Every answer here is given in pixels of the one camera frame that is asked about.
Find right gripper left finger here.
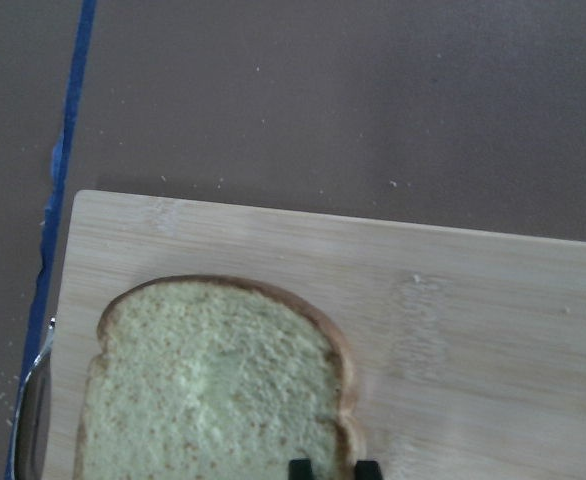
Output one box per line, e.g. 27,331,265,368
288,458,313,480

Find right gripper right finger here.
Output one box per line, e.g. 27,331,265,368
355,460,382,480

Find metal board handle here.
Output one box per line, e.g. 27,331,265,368
8,317,56,479

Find bread slice top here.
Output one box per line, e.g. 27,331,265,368
73,275,366,479

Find light wooden cutting board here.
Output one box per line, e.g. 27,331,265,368
44,190,586,479

